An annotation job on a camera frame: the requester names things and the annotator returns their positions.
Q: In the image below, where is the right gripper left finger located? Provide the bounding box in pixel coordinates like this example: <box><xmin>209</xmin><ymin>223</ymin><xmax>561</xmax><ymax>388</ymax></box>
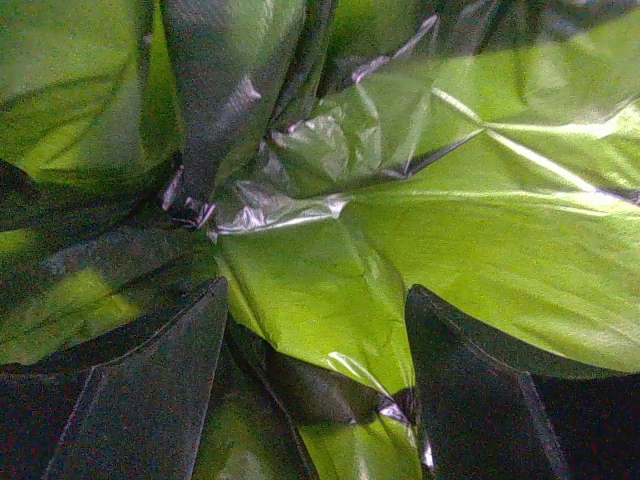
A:
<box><xmin>1</xmin><ymin>278</ymin><xmax>228</xmax><ymax>479</ymax></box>

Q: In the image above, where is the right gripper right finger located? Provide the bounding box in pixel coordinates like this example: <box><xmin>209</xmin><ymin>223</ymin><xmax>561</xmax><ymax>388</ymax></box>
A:
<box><xmin>405</xmin><ymin>285</ymin><xmax>639</xmax><ymax>479</ymax></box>

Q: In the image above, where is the black trash bag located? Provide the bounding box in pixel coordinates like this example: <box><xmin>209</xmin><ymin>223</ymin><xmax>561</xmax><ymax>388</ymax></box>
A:
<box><xmin>1</xmin><ymin>1</ymin><xmax>639</xmax><ymax>479</ymax></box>

